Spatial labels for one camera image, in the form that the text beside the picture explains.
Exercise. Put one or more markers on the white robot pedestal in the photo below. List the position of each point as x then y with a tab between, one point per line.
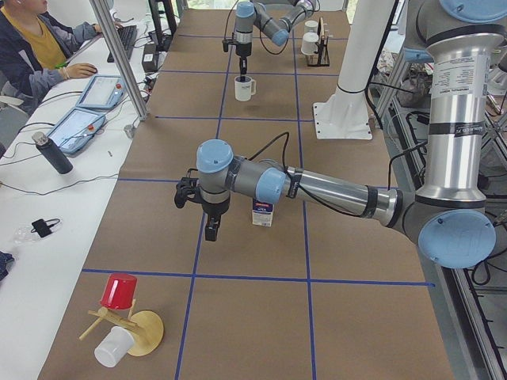
345	114

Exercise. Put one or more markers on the wooden cup tree stand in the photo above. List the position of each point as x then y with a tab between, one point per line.
145	326

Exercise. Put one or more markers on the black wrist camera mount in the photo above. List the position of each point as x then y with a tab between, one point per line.
187	189

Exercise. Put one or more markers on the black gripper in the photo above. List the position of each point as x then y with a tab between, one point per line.
214	207
242	49

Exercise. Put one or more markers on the blue white milk carton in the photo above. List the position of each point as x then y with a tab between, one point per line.
262	213

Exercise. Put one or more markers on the black wire mug rack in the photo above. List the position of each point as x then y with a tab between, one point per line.
321	57

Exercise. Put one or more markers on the white plastic cup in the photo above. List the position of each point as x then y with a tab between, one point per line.
114	347

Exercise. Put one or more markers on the red plastic cup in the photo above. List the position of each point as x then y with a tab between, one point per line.
119	291

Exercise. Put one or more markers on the teach pendant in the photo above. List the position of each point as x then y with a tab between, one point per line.
76	129
103	92

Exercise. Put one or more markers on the black water bottle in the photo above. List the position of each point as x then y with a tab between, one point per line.
56	158

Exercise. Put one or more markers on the white mug with lettering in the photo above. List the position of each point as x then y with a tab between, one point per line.
311	26

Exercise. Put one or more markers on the white mug on rack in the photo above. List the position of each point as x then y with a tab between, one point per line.
309	44

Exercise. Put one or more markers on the black keyboard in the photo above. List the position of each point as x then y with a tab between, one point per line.
128	35

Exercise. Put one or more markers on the aluminium frame post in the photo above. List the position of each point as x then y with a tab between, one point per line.
101	11

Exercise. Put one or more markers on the near teach pendant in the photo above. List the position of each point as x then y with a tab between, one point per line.
76	129

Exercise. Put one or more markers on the far teach pendant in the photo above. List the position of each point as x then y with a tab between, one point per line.
103	92

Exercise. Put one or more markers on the seated person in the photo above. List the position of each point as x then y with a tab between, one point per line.
35	48

